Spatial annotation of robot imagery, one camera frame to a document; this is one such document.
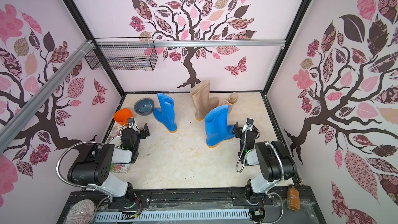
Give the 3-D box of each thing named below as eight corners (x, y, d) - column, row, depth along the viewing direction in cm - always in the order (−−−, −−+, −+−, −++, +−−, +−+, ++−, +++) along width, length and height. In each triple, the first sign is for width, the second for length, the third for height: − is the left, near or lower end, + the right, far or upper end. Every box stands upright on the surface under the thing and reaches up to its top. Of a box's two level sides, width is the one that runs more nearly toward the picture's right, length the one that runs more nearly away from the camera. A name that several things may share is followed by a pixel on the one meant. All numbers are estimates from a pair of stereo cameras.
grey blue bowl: (134, 116, 107) (131, 111, 103) (138, 103, 115) (136, 98, 111) (152, 116, 107) (150, 111, 103) (156, 103, 115) (154, 98, 111)
